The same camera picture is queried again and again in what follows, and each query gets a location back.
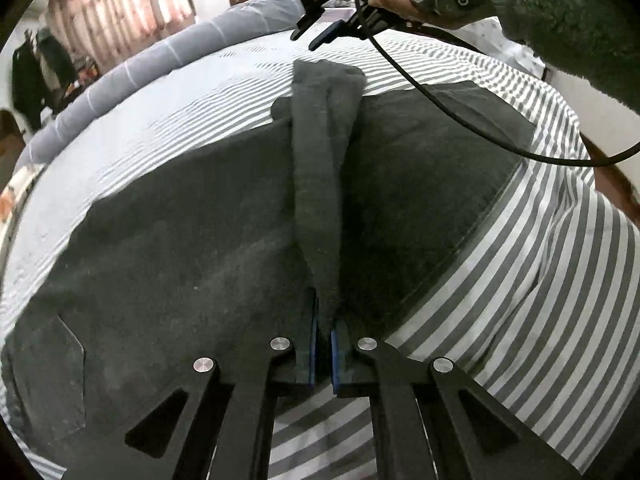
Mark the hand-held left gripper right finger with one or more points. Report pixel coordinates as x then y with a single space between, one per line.
337 365

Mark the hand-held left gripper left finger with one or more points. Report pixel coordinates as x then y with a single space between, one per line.
312 360

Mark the dark grey denim pants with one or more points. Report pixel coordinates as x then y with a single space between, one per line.
200 235

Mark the person's right forearm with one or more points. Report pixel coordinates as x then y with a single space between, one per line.
565 15

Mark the long grey bolster pillow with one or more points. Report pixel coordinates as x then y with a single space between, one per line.
150 60

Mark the pink patterned curtain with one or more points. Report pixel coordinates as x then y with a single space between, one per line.
120 5

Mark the grey white striped bed sheet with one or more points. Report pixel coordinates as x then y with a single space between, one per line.
525 285

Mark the hanging dark clothes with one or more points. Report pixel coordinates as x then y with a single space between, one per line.
35 75

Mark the wooden headboard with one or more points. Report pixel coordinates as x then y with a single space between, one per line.
10 145

